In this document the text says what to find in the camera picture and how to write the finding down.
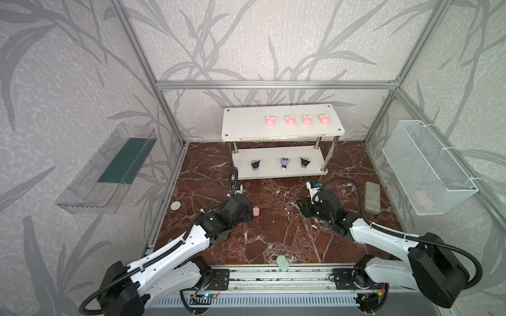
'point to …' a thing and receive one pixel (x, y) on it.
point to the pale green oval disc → (282, 263)
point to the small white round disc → (175, 205)
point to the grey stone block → (372, 197)
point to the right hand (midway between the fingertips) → (299, 198)
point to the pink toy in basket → (421, 197)
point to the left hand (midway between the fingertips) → (248, 207)
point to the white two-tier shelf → (282, 122)
